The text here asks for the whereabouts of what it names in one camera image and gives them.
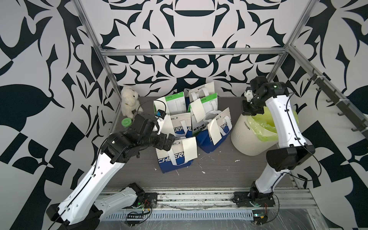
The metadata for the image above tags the white receipt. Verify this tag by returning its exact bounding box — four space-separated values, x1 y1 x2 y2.
182 137 197 163
153 97 169 114
207 119 222 145
190 99 206 123

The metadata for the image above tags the blue white takeout bag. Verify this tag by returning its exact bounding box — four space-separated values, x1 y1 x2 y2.
156 139 193 173
196 108 233 153
188 81 215 102
157 113 192 139

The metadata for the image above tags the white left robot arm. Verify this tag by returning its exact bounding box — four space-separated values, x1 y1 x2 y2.
46 110 176 230

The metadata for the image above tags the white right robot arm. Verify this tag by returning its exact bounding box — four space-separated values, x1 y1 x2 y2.
231 77 315 208

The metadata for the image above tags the blue white front takeout bag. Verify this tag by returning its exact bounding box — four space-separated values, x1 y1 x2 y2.
156 139 193 173

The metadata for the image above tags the green white left takeout bag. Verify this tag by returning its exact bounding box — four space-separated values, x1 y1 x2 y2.
165 92 187 115

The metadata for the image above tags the green white takeout bag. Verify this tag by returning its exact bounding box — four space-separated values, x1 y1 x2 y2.
188 93 221 136
165 92 187 115

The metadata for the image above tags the green white right takeout bag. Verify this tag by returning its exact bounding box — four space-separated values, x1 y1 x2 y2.
188 93 221 136

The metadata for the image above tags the green plastic bin liner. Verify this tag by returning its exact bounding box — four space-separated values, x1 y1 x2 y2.
247 106 278 142

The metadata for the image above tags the green round lid jar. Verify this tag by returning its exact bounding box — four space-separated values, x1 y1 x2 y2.
121 117 132 128

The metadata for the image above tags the cream ribbed trash bin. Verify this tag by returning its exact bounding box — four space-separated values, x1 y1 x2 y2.
231 115 277 156

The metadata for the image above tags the white plush bear toy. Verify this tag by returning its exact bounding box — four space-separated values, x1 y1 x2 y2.
121 86 143 119

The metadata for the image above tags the white receipt on green bag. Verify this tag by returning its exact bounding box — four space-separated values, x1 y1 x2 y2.
190 99 206 123

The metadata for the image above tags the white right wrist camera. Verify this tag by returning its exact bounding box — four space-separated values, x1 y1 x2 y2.
244 90 254 102

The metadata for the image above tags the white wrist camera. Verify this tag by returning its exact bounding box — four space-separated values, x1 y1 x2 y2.
154 109 167 120
244 90 254 102

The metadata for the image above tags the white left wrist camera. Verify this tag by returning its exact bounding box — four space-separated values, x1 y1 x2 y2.
154 109 167 120

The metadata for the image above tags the grey wall hook rail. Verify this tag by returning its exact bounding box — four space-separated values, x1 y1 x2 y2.
307 68 368 132

